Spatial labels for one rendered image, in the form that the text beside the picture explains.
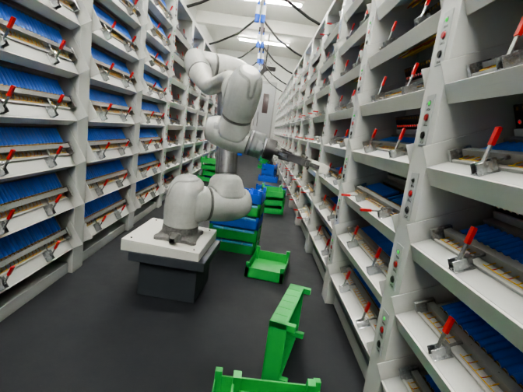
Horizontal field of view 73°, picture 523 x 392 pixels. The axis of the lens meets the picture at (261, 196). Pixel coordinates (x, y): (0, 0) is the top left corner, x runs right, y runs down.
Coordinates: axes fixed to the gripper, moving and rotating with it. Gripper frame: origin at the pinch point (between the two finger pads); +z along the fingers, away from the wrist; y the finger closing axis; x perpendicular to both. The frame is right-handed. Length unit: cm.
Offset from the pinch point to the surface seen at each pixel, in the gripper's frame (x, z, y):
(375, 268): -24.0, 26.3, 15.4
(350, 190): -6.1, 22.6, -30.0
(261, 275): -64, 1, -48
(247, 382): -54, -6, 46
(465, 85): 28, 13, 48
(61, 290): -84, -79, -13
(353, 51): 67, 14, -100
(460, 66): 33, 14, 40
